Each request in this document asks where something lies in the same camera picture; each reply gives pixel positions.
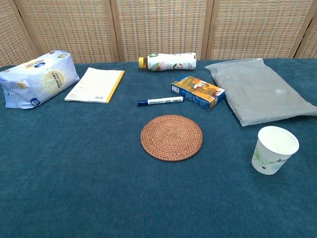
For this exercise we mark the white paper cup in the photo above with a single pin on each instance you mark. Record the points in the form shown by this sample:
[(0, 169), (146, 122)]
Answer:
[(272, 153)]

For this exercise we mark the brown woven rattan coaster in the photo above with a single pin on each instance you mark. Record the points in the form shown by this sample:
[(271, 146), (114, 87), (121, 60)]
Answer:
[(171, 138)]

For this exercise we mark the blue white marker pen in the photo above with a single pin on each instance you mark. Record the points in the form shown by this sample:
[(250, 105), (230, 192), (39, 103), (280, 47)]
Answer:
[(161, 101)]

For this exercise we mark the blue orange cardboard box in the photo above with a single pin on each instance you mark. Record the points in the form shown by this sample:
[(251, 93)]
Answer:
[(198, 91)]

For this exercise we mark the white bottle yellow cap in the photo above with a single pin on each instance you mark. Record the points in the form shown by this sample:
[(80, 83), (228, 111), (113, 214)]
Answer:
[(171, 62)]

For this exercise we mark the yellow spine notepad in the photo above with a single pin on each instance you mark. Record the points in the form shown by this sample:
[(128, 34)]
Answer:
[(95, 85)]

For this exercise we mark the teal tablecloth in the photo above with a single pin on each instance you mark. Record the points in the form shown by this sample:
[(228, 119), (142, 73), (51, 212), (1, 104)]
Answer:
[(99, 161)]

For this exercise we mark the woven rattan folding screen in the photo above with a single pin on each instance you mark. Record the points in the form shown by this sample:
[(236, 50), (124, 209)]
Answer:
[(158, 27)]

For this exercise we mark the grey cloth in plastic bag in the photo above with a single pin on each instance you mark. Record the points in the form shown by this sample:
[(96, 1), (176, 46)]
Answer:
[(260, 91)]

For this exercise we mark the blue white tissue pack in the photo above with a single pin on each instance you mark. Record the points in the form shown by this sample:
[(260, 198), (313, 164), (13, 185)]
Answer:
[(37, 79)]

